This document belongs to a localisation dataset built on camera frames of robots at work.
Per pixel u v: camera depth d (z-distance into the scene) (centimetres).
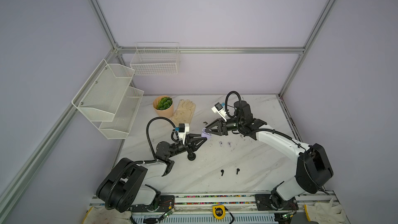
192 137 70
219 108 68
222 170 84
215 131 69
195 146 69
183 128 65
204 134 70
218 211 70
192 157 88
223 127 66
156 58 96
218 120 70
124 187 43
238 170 84
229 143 94
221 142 95
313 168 44
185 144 66
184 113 110
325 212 71
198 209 73
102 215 70
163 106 100
